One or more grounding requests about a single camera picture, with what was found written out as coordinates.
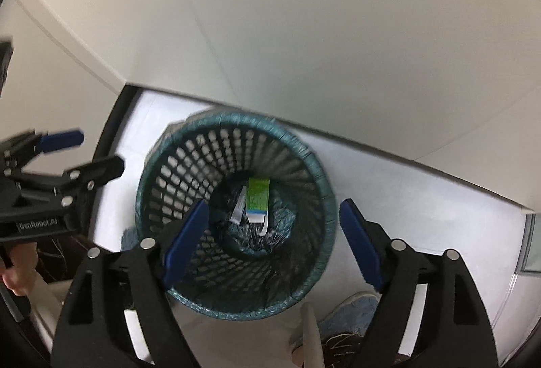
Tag blue slipper left foot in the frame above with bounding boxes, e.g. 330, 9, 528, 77
121, 226, 139, 252

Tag green and white carton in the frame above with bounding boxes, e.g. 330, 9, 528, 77
229, 178, 271, 237

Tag person's left hand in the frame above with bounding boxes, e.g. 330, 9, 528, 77
1, 243, 39, 297

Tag teal mesh trash basket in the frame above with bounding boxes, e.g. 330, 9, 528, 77
135, 110, 337, 321

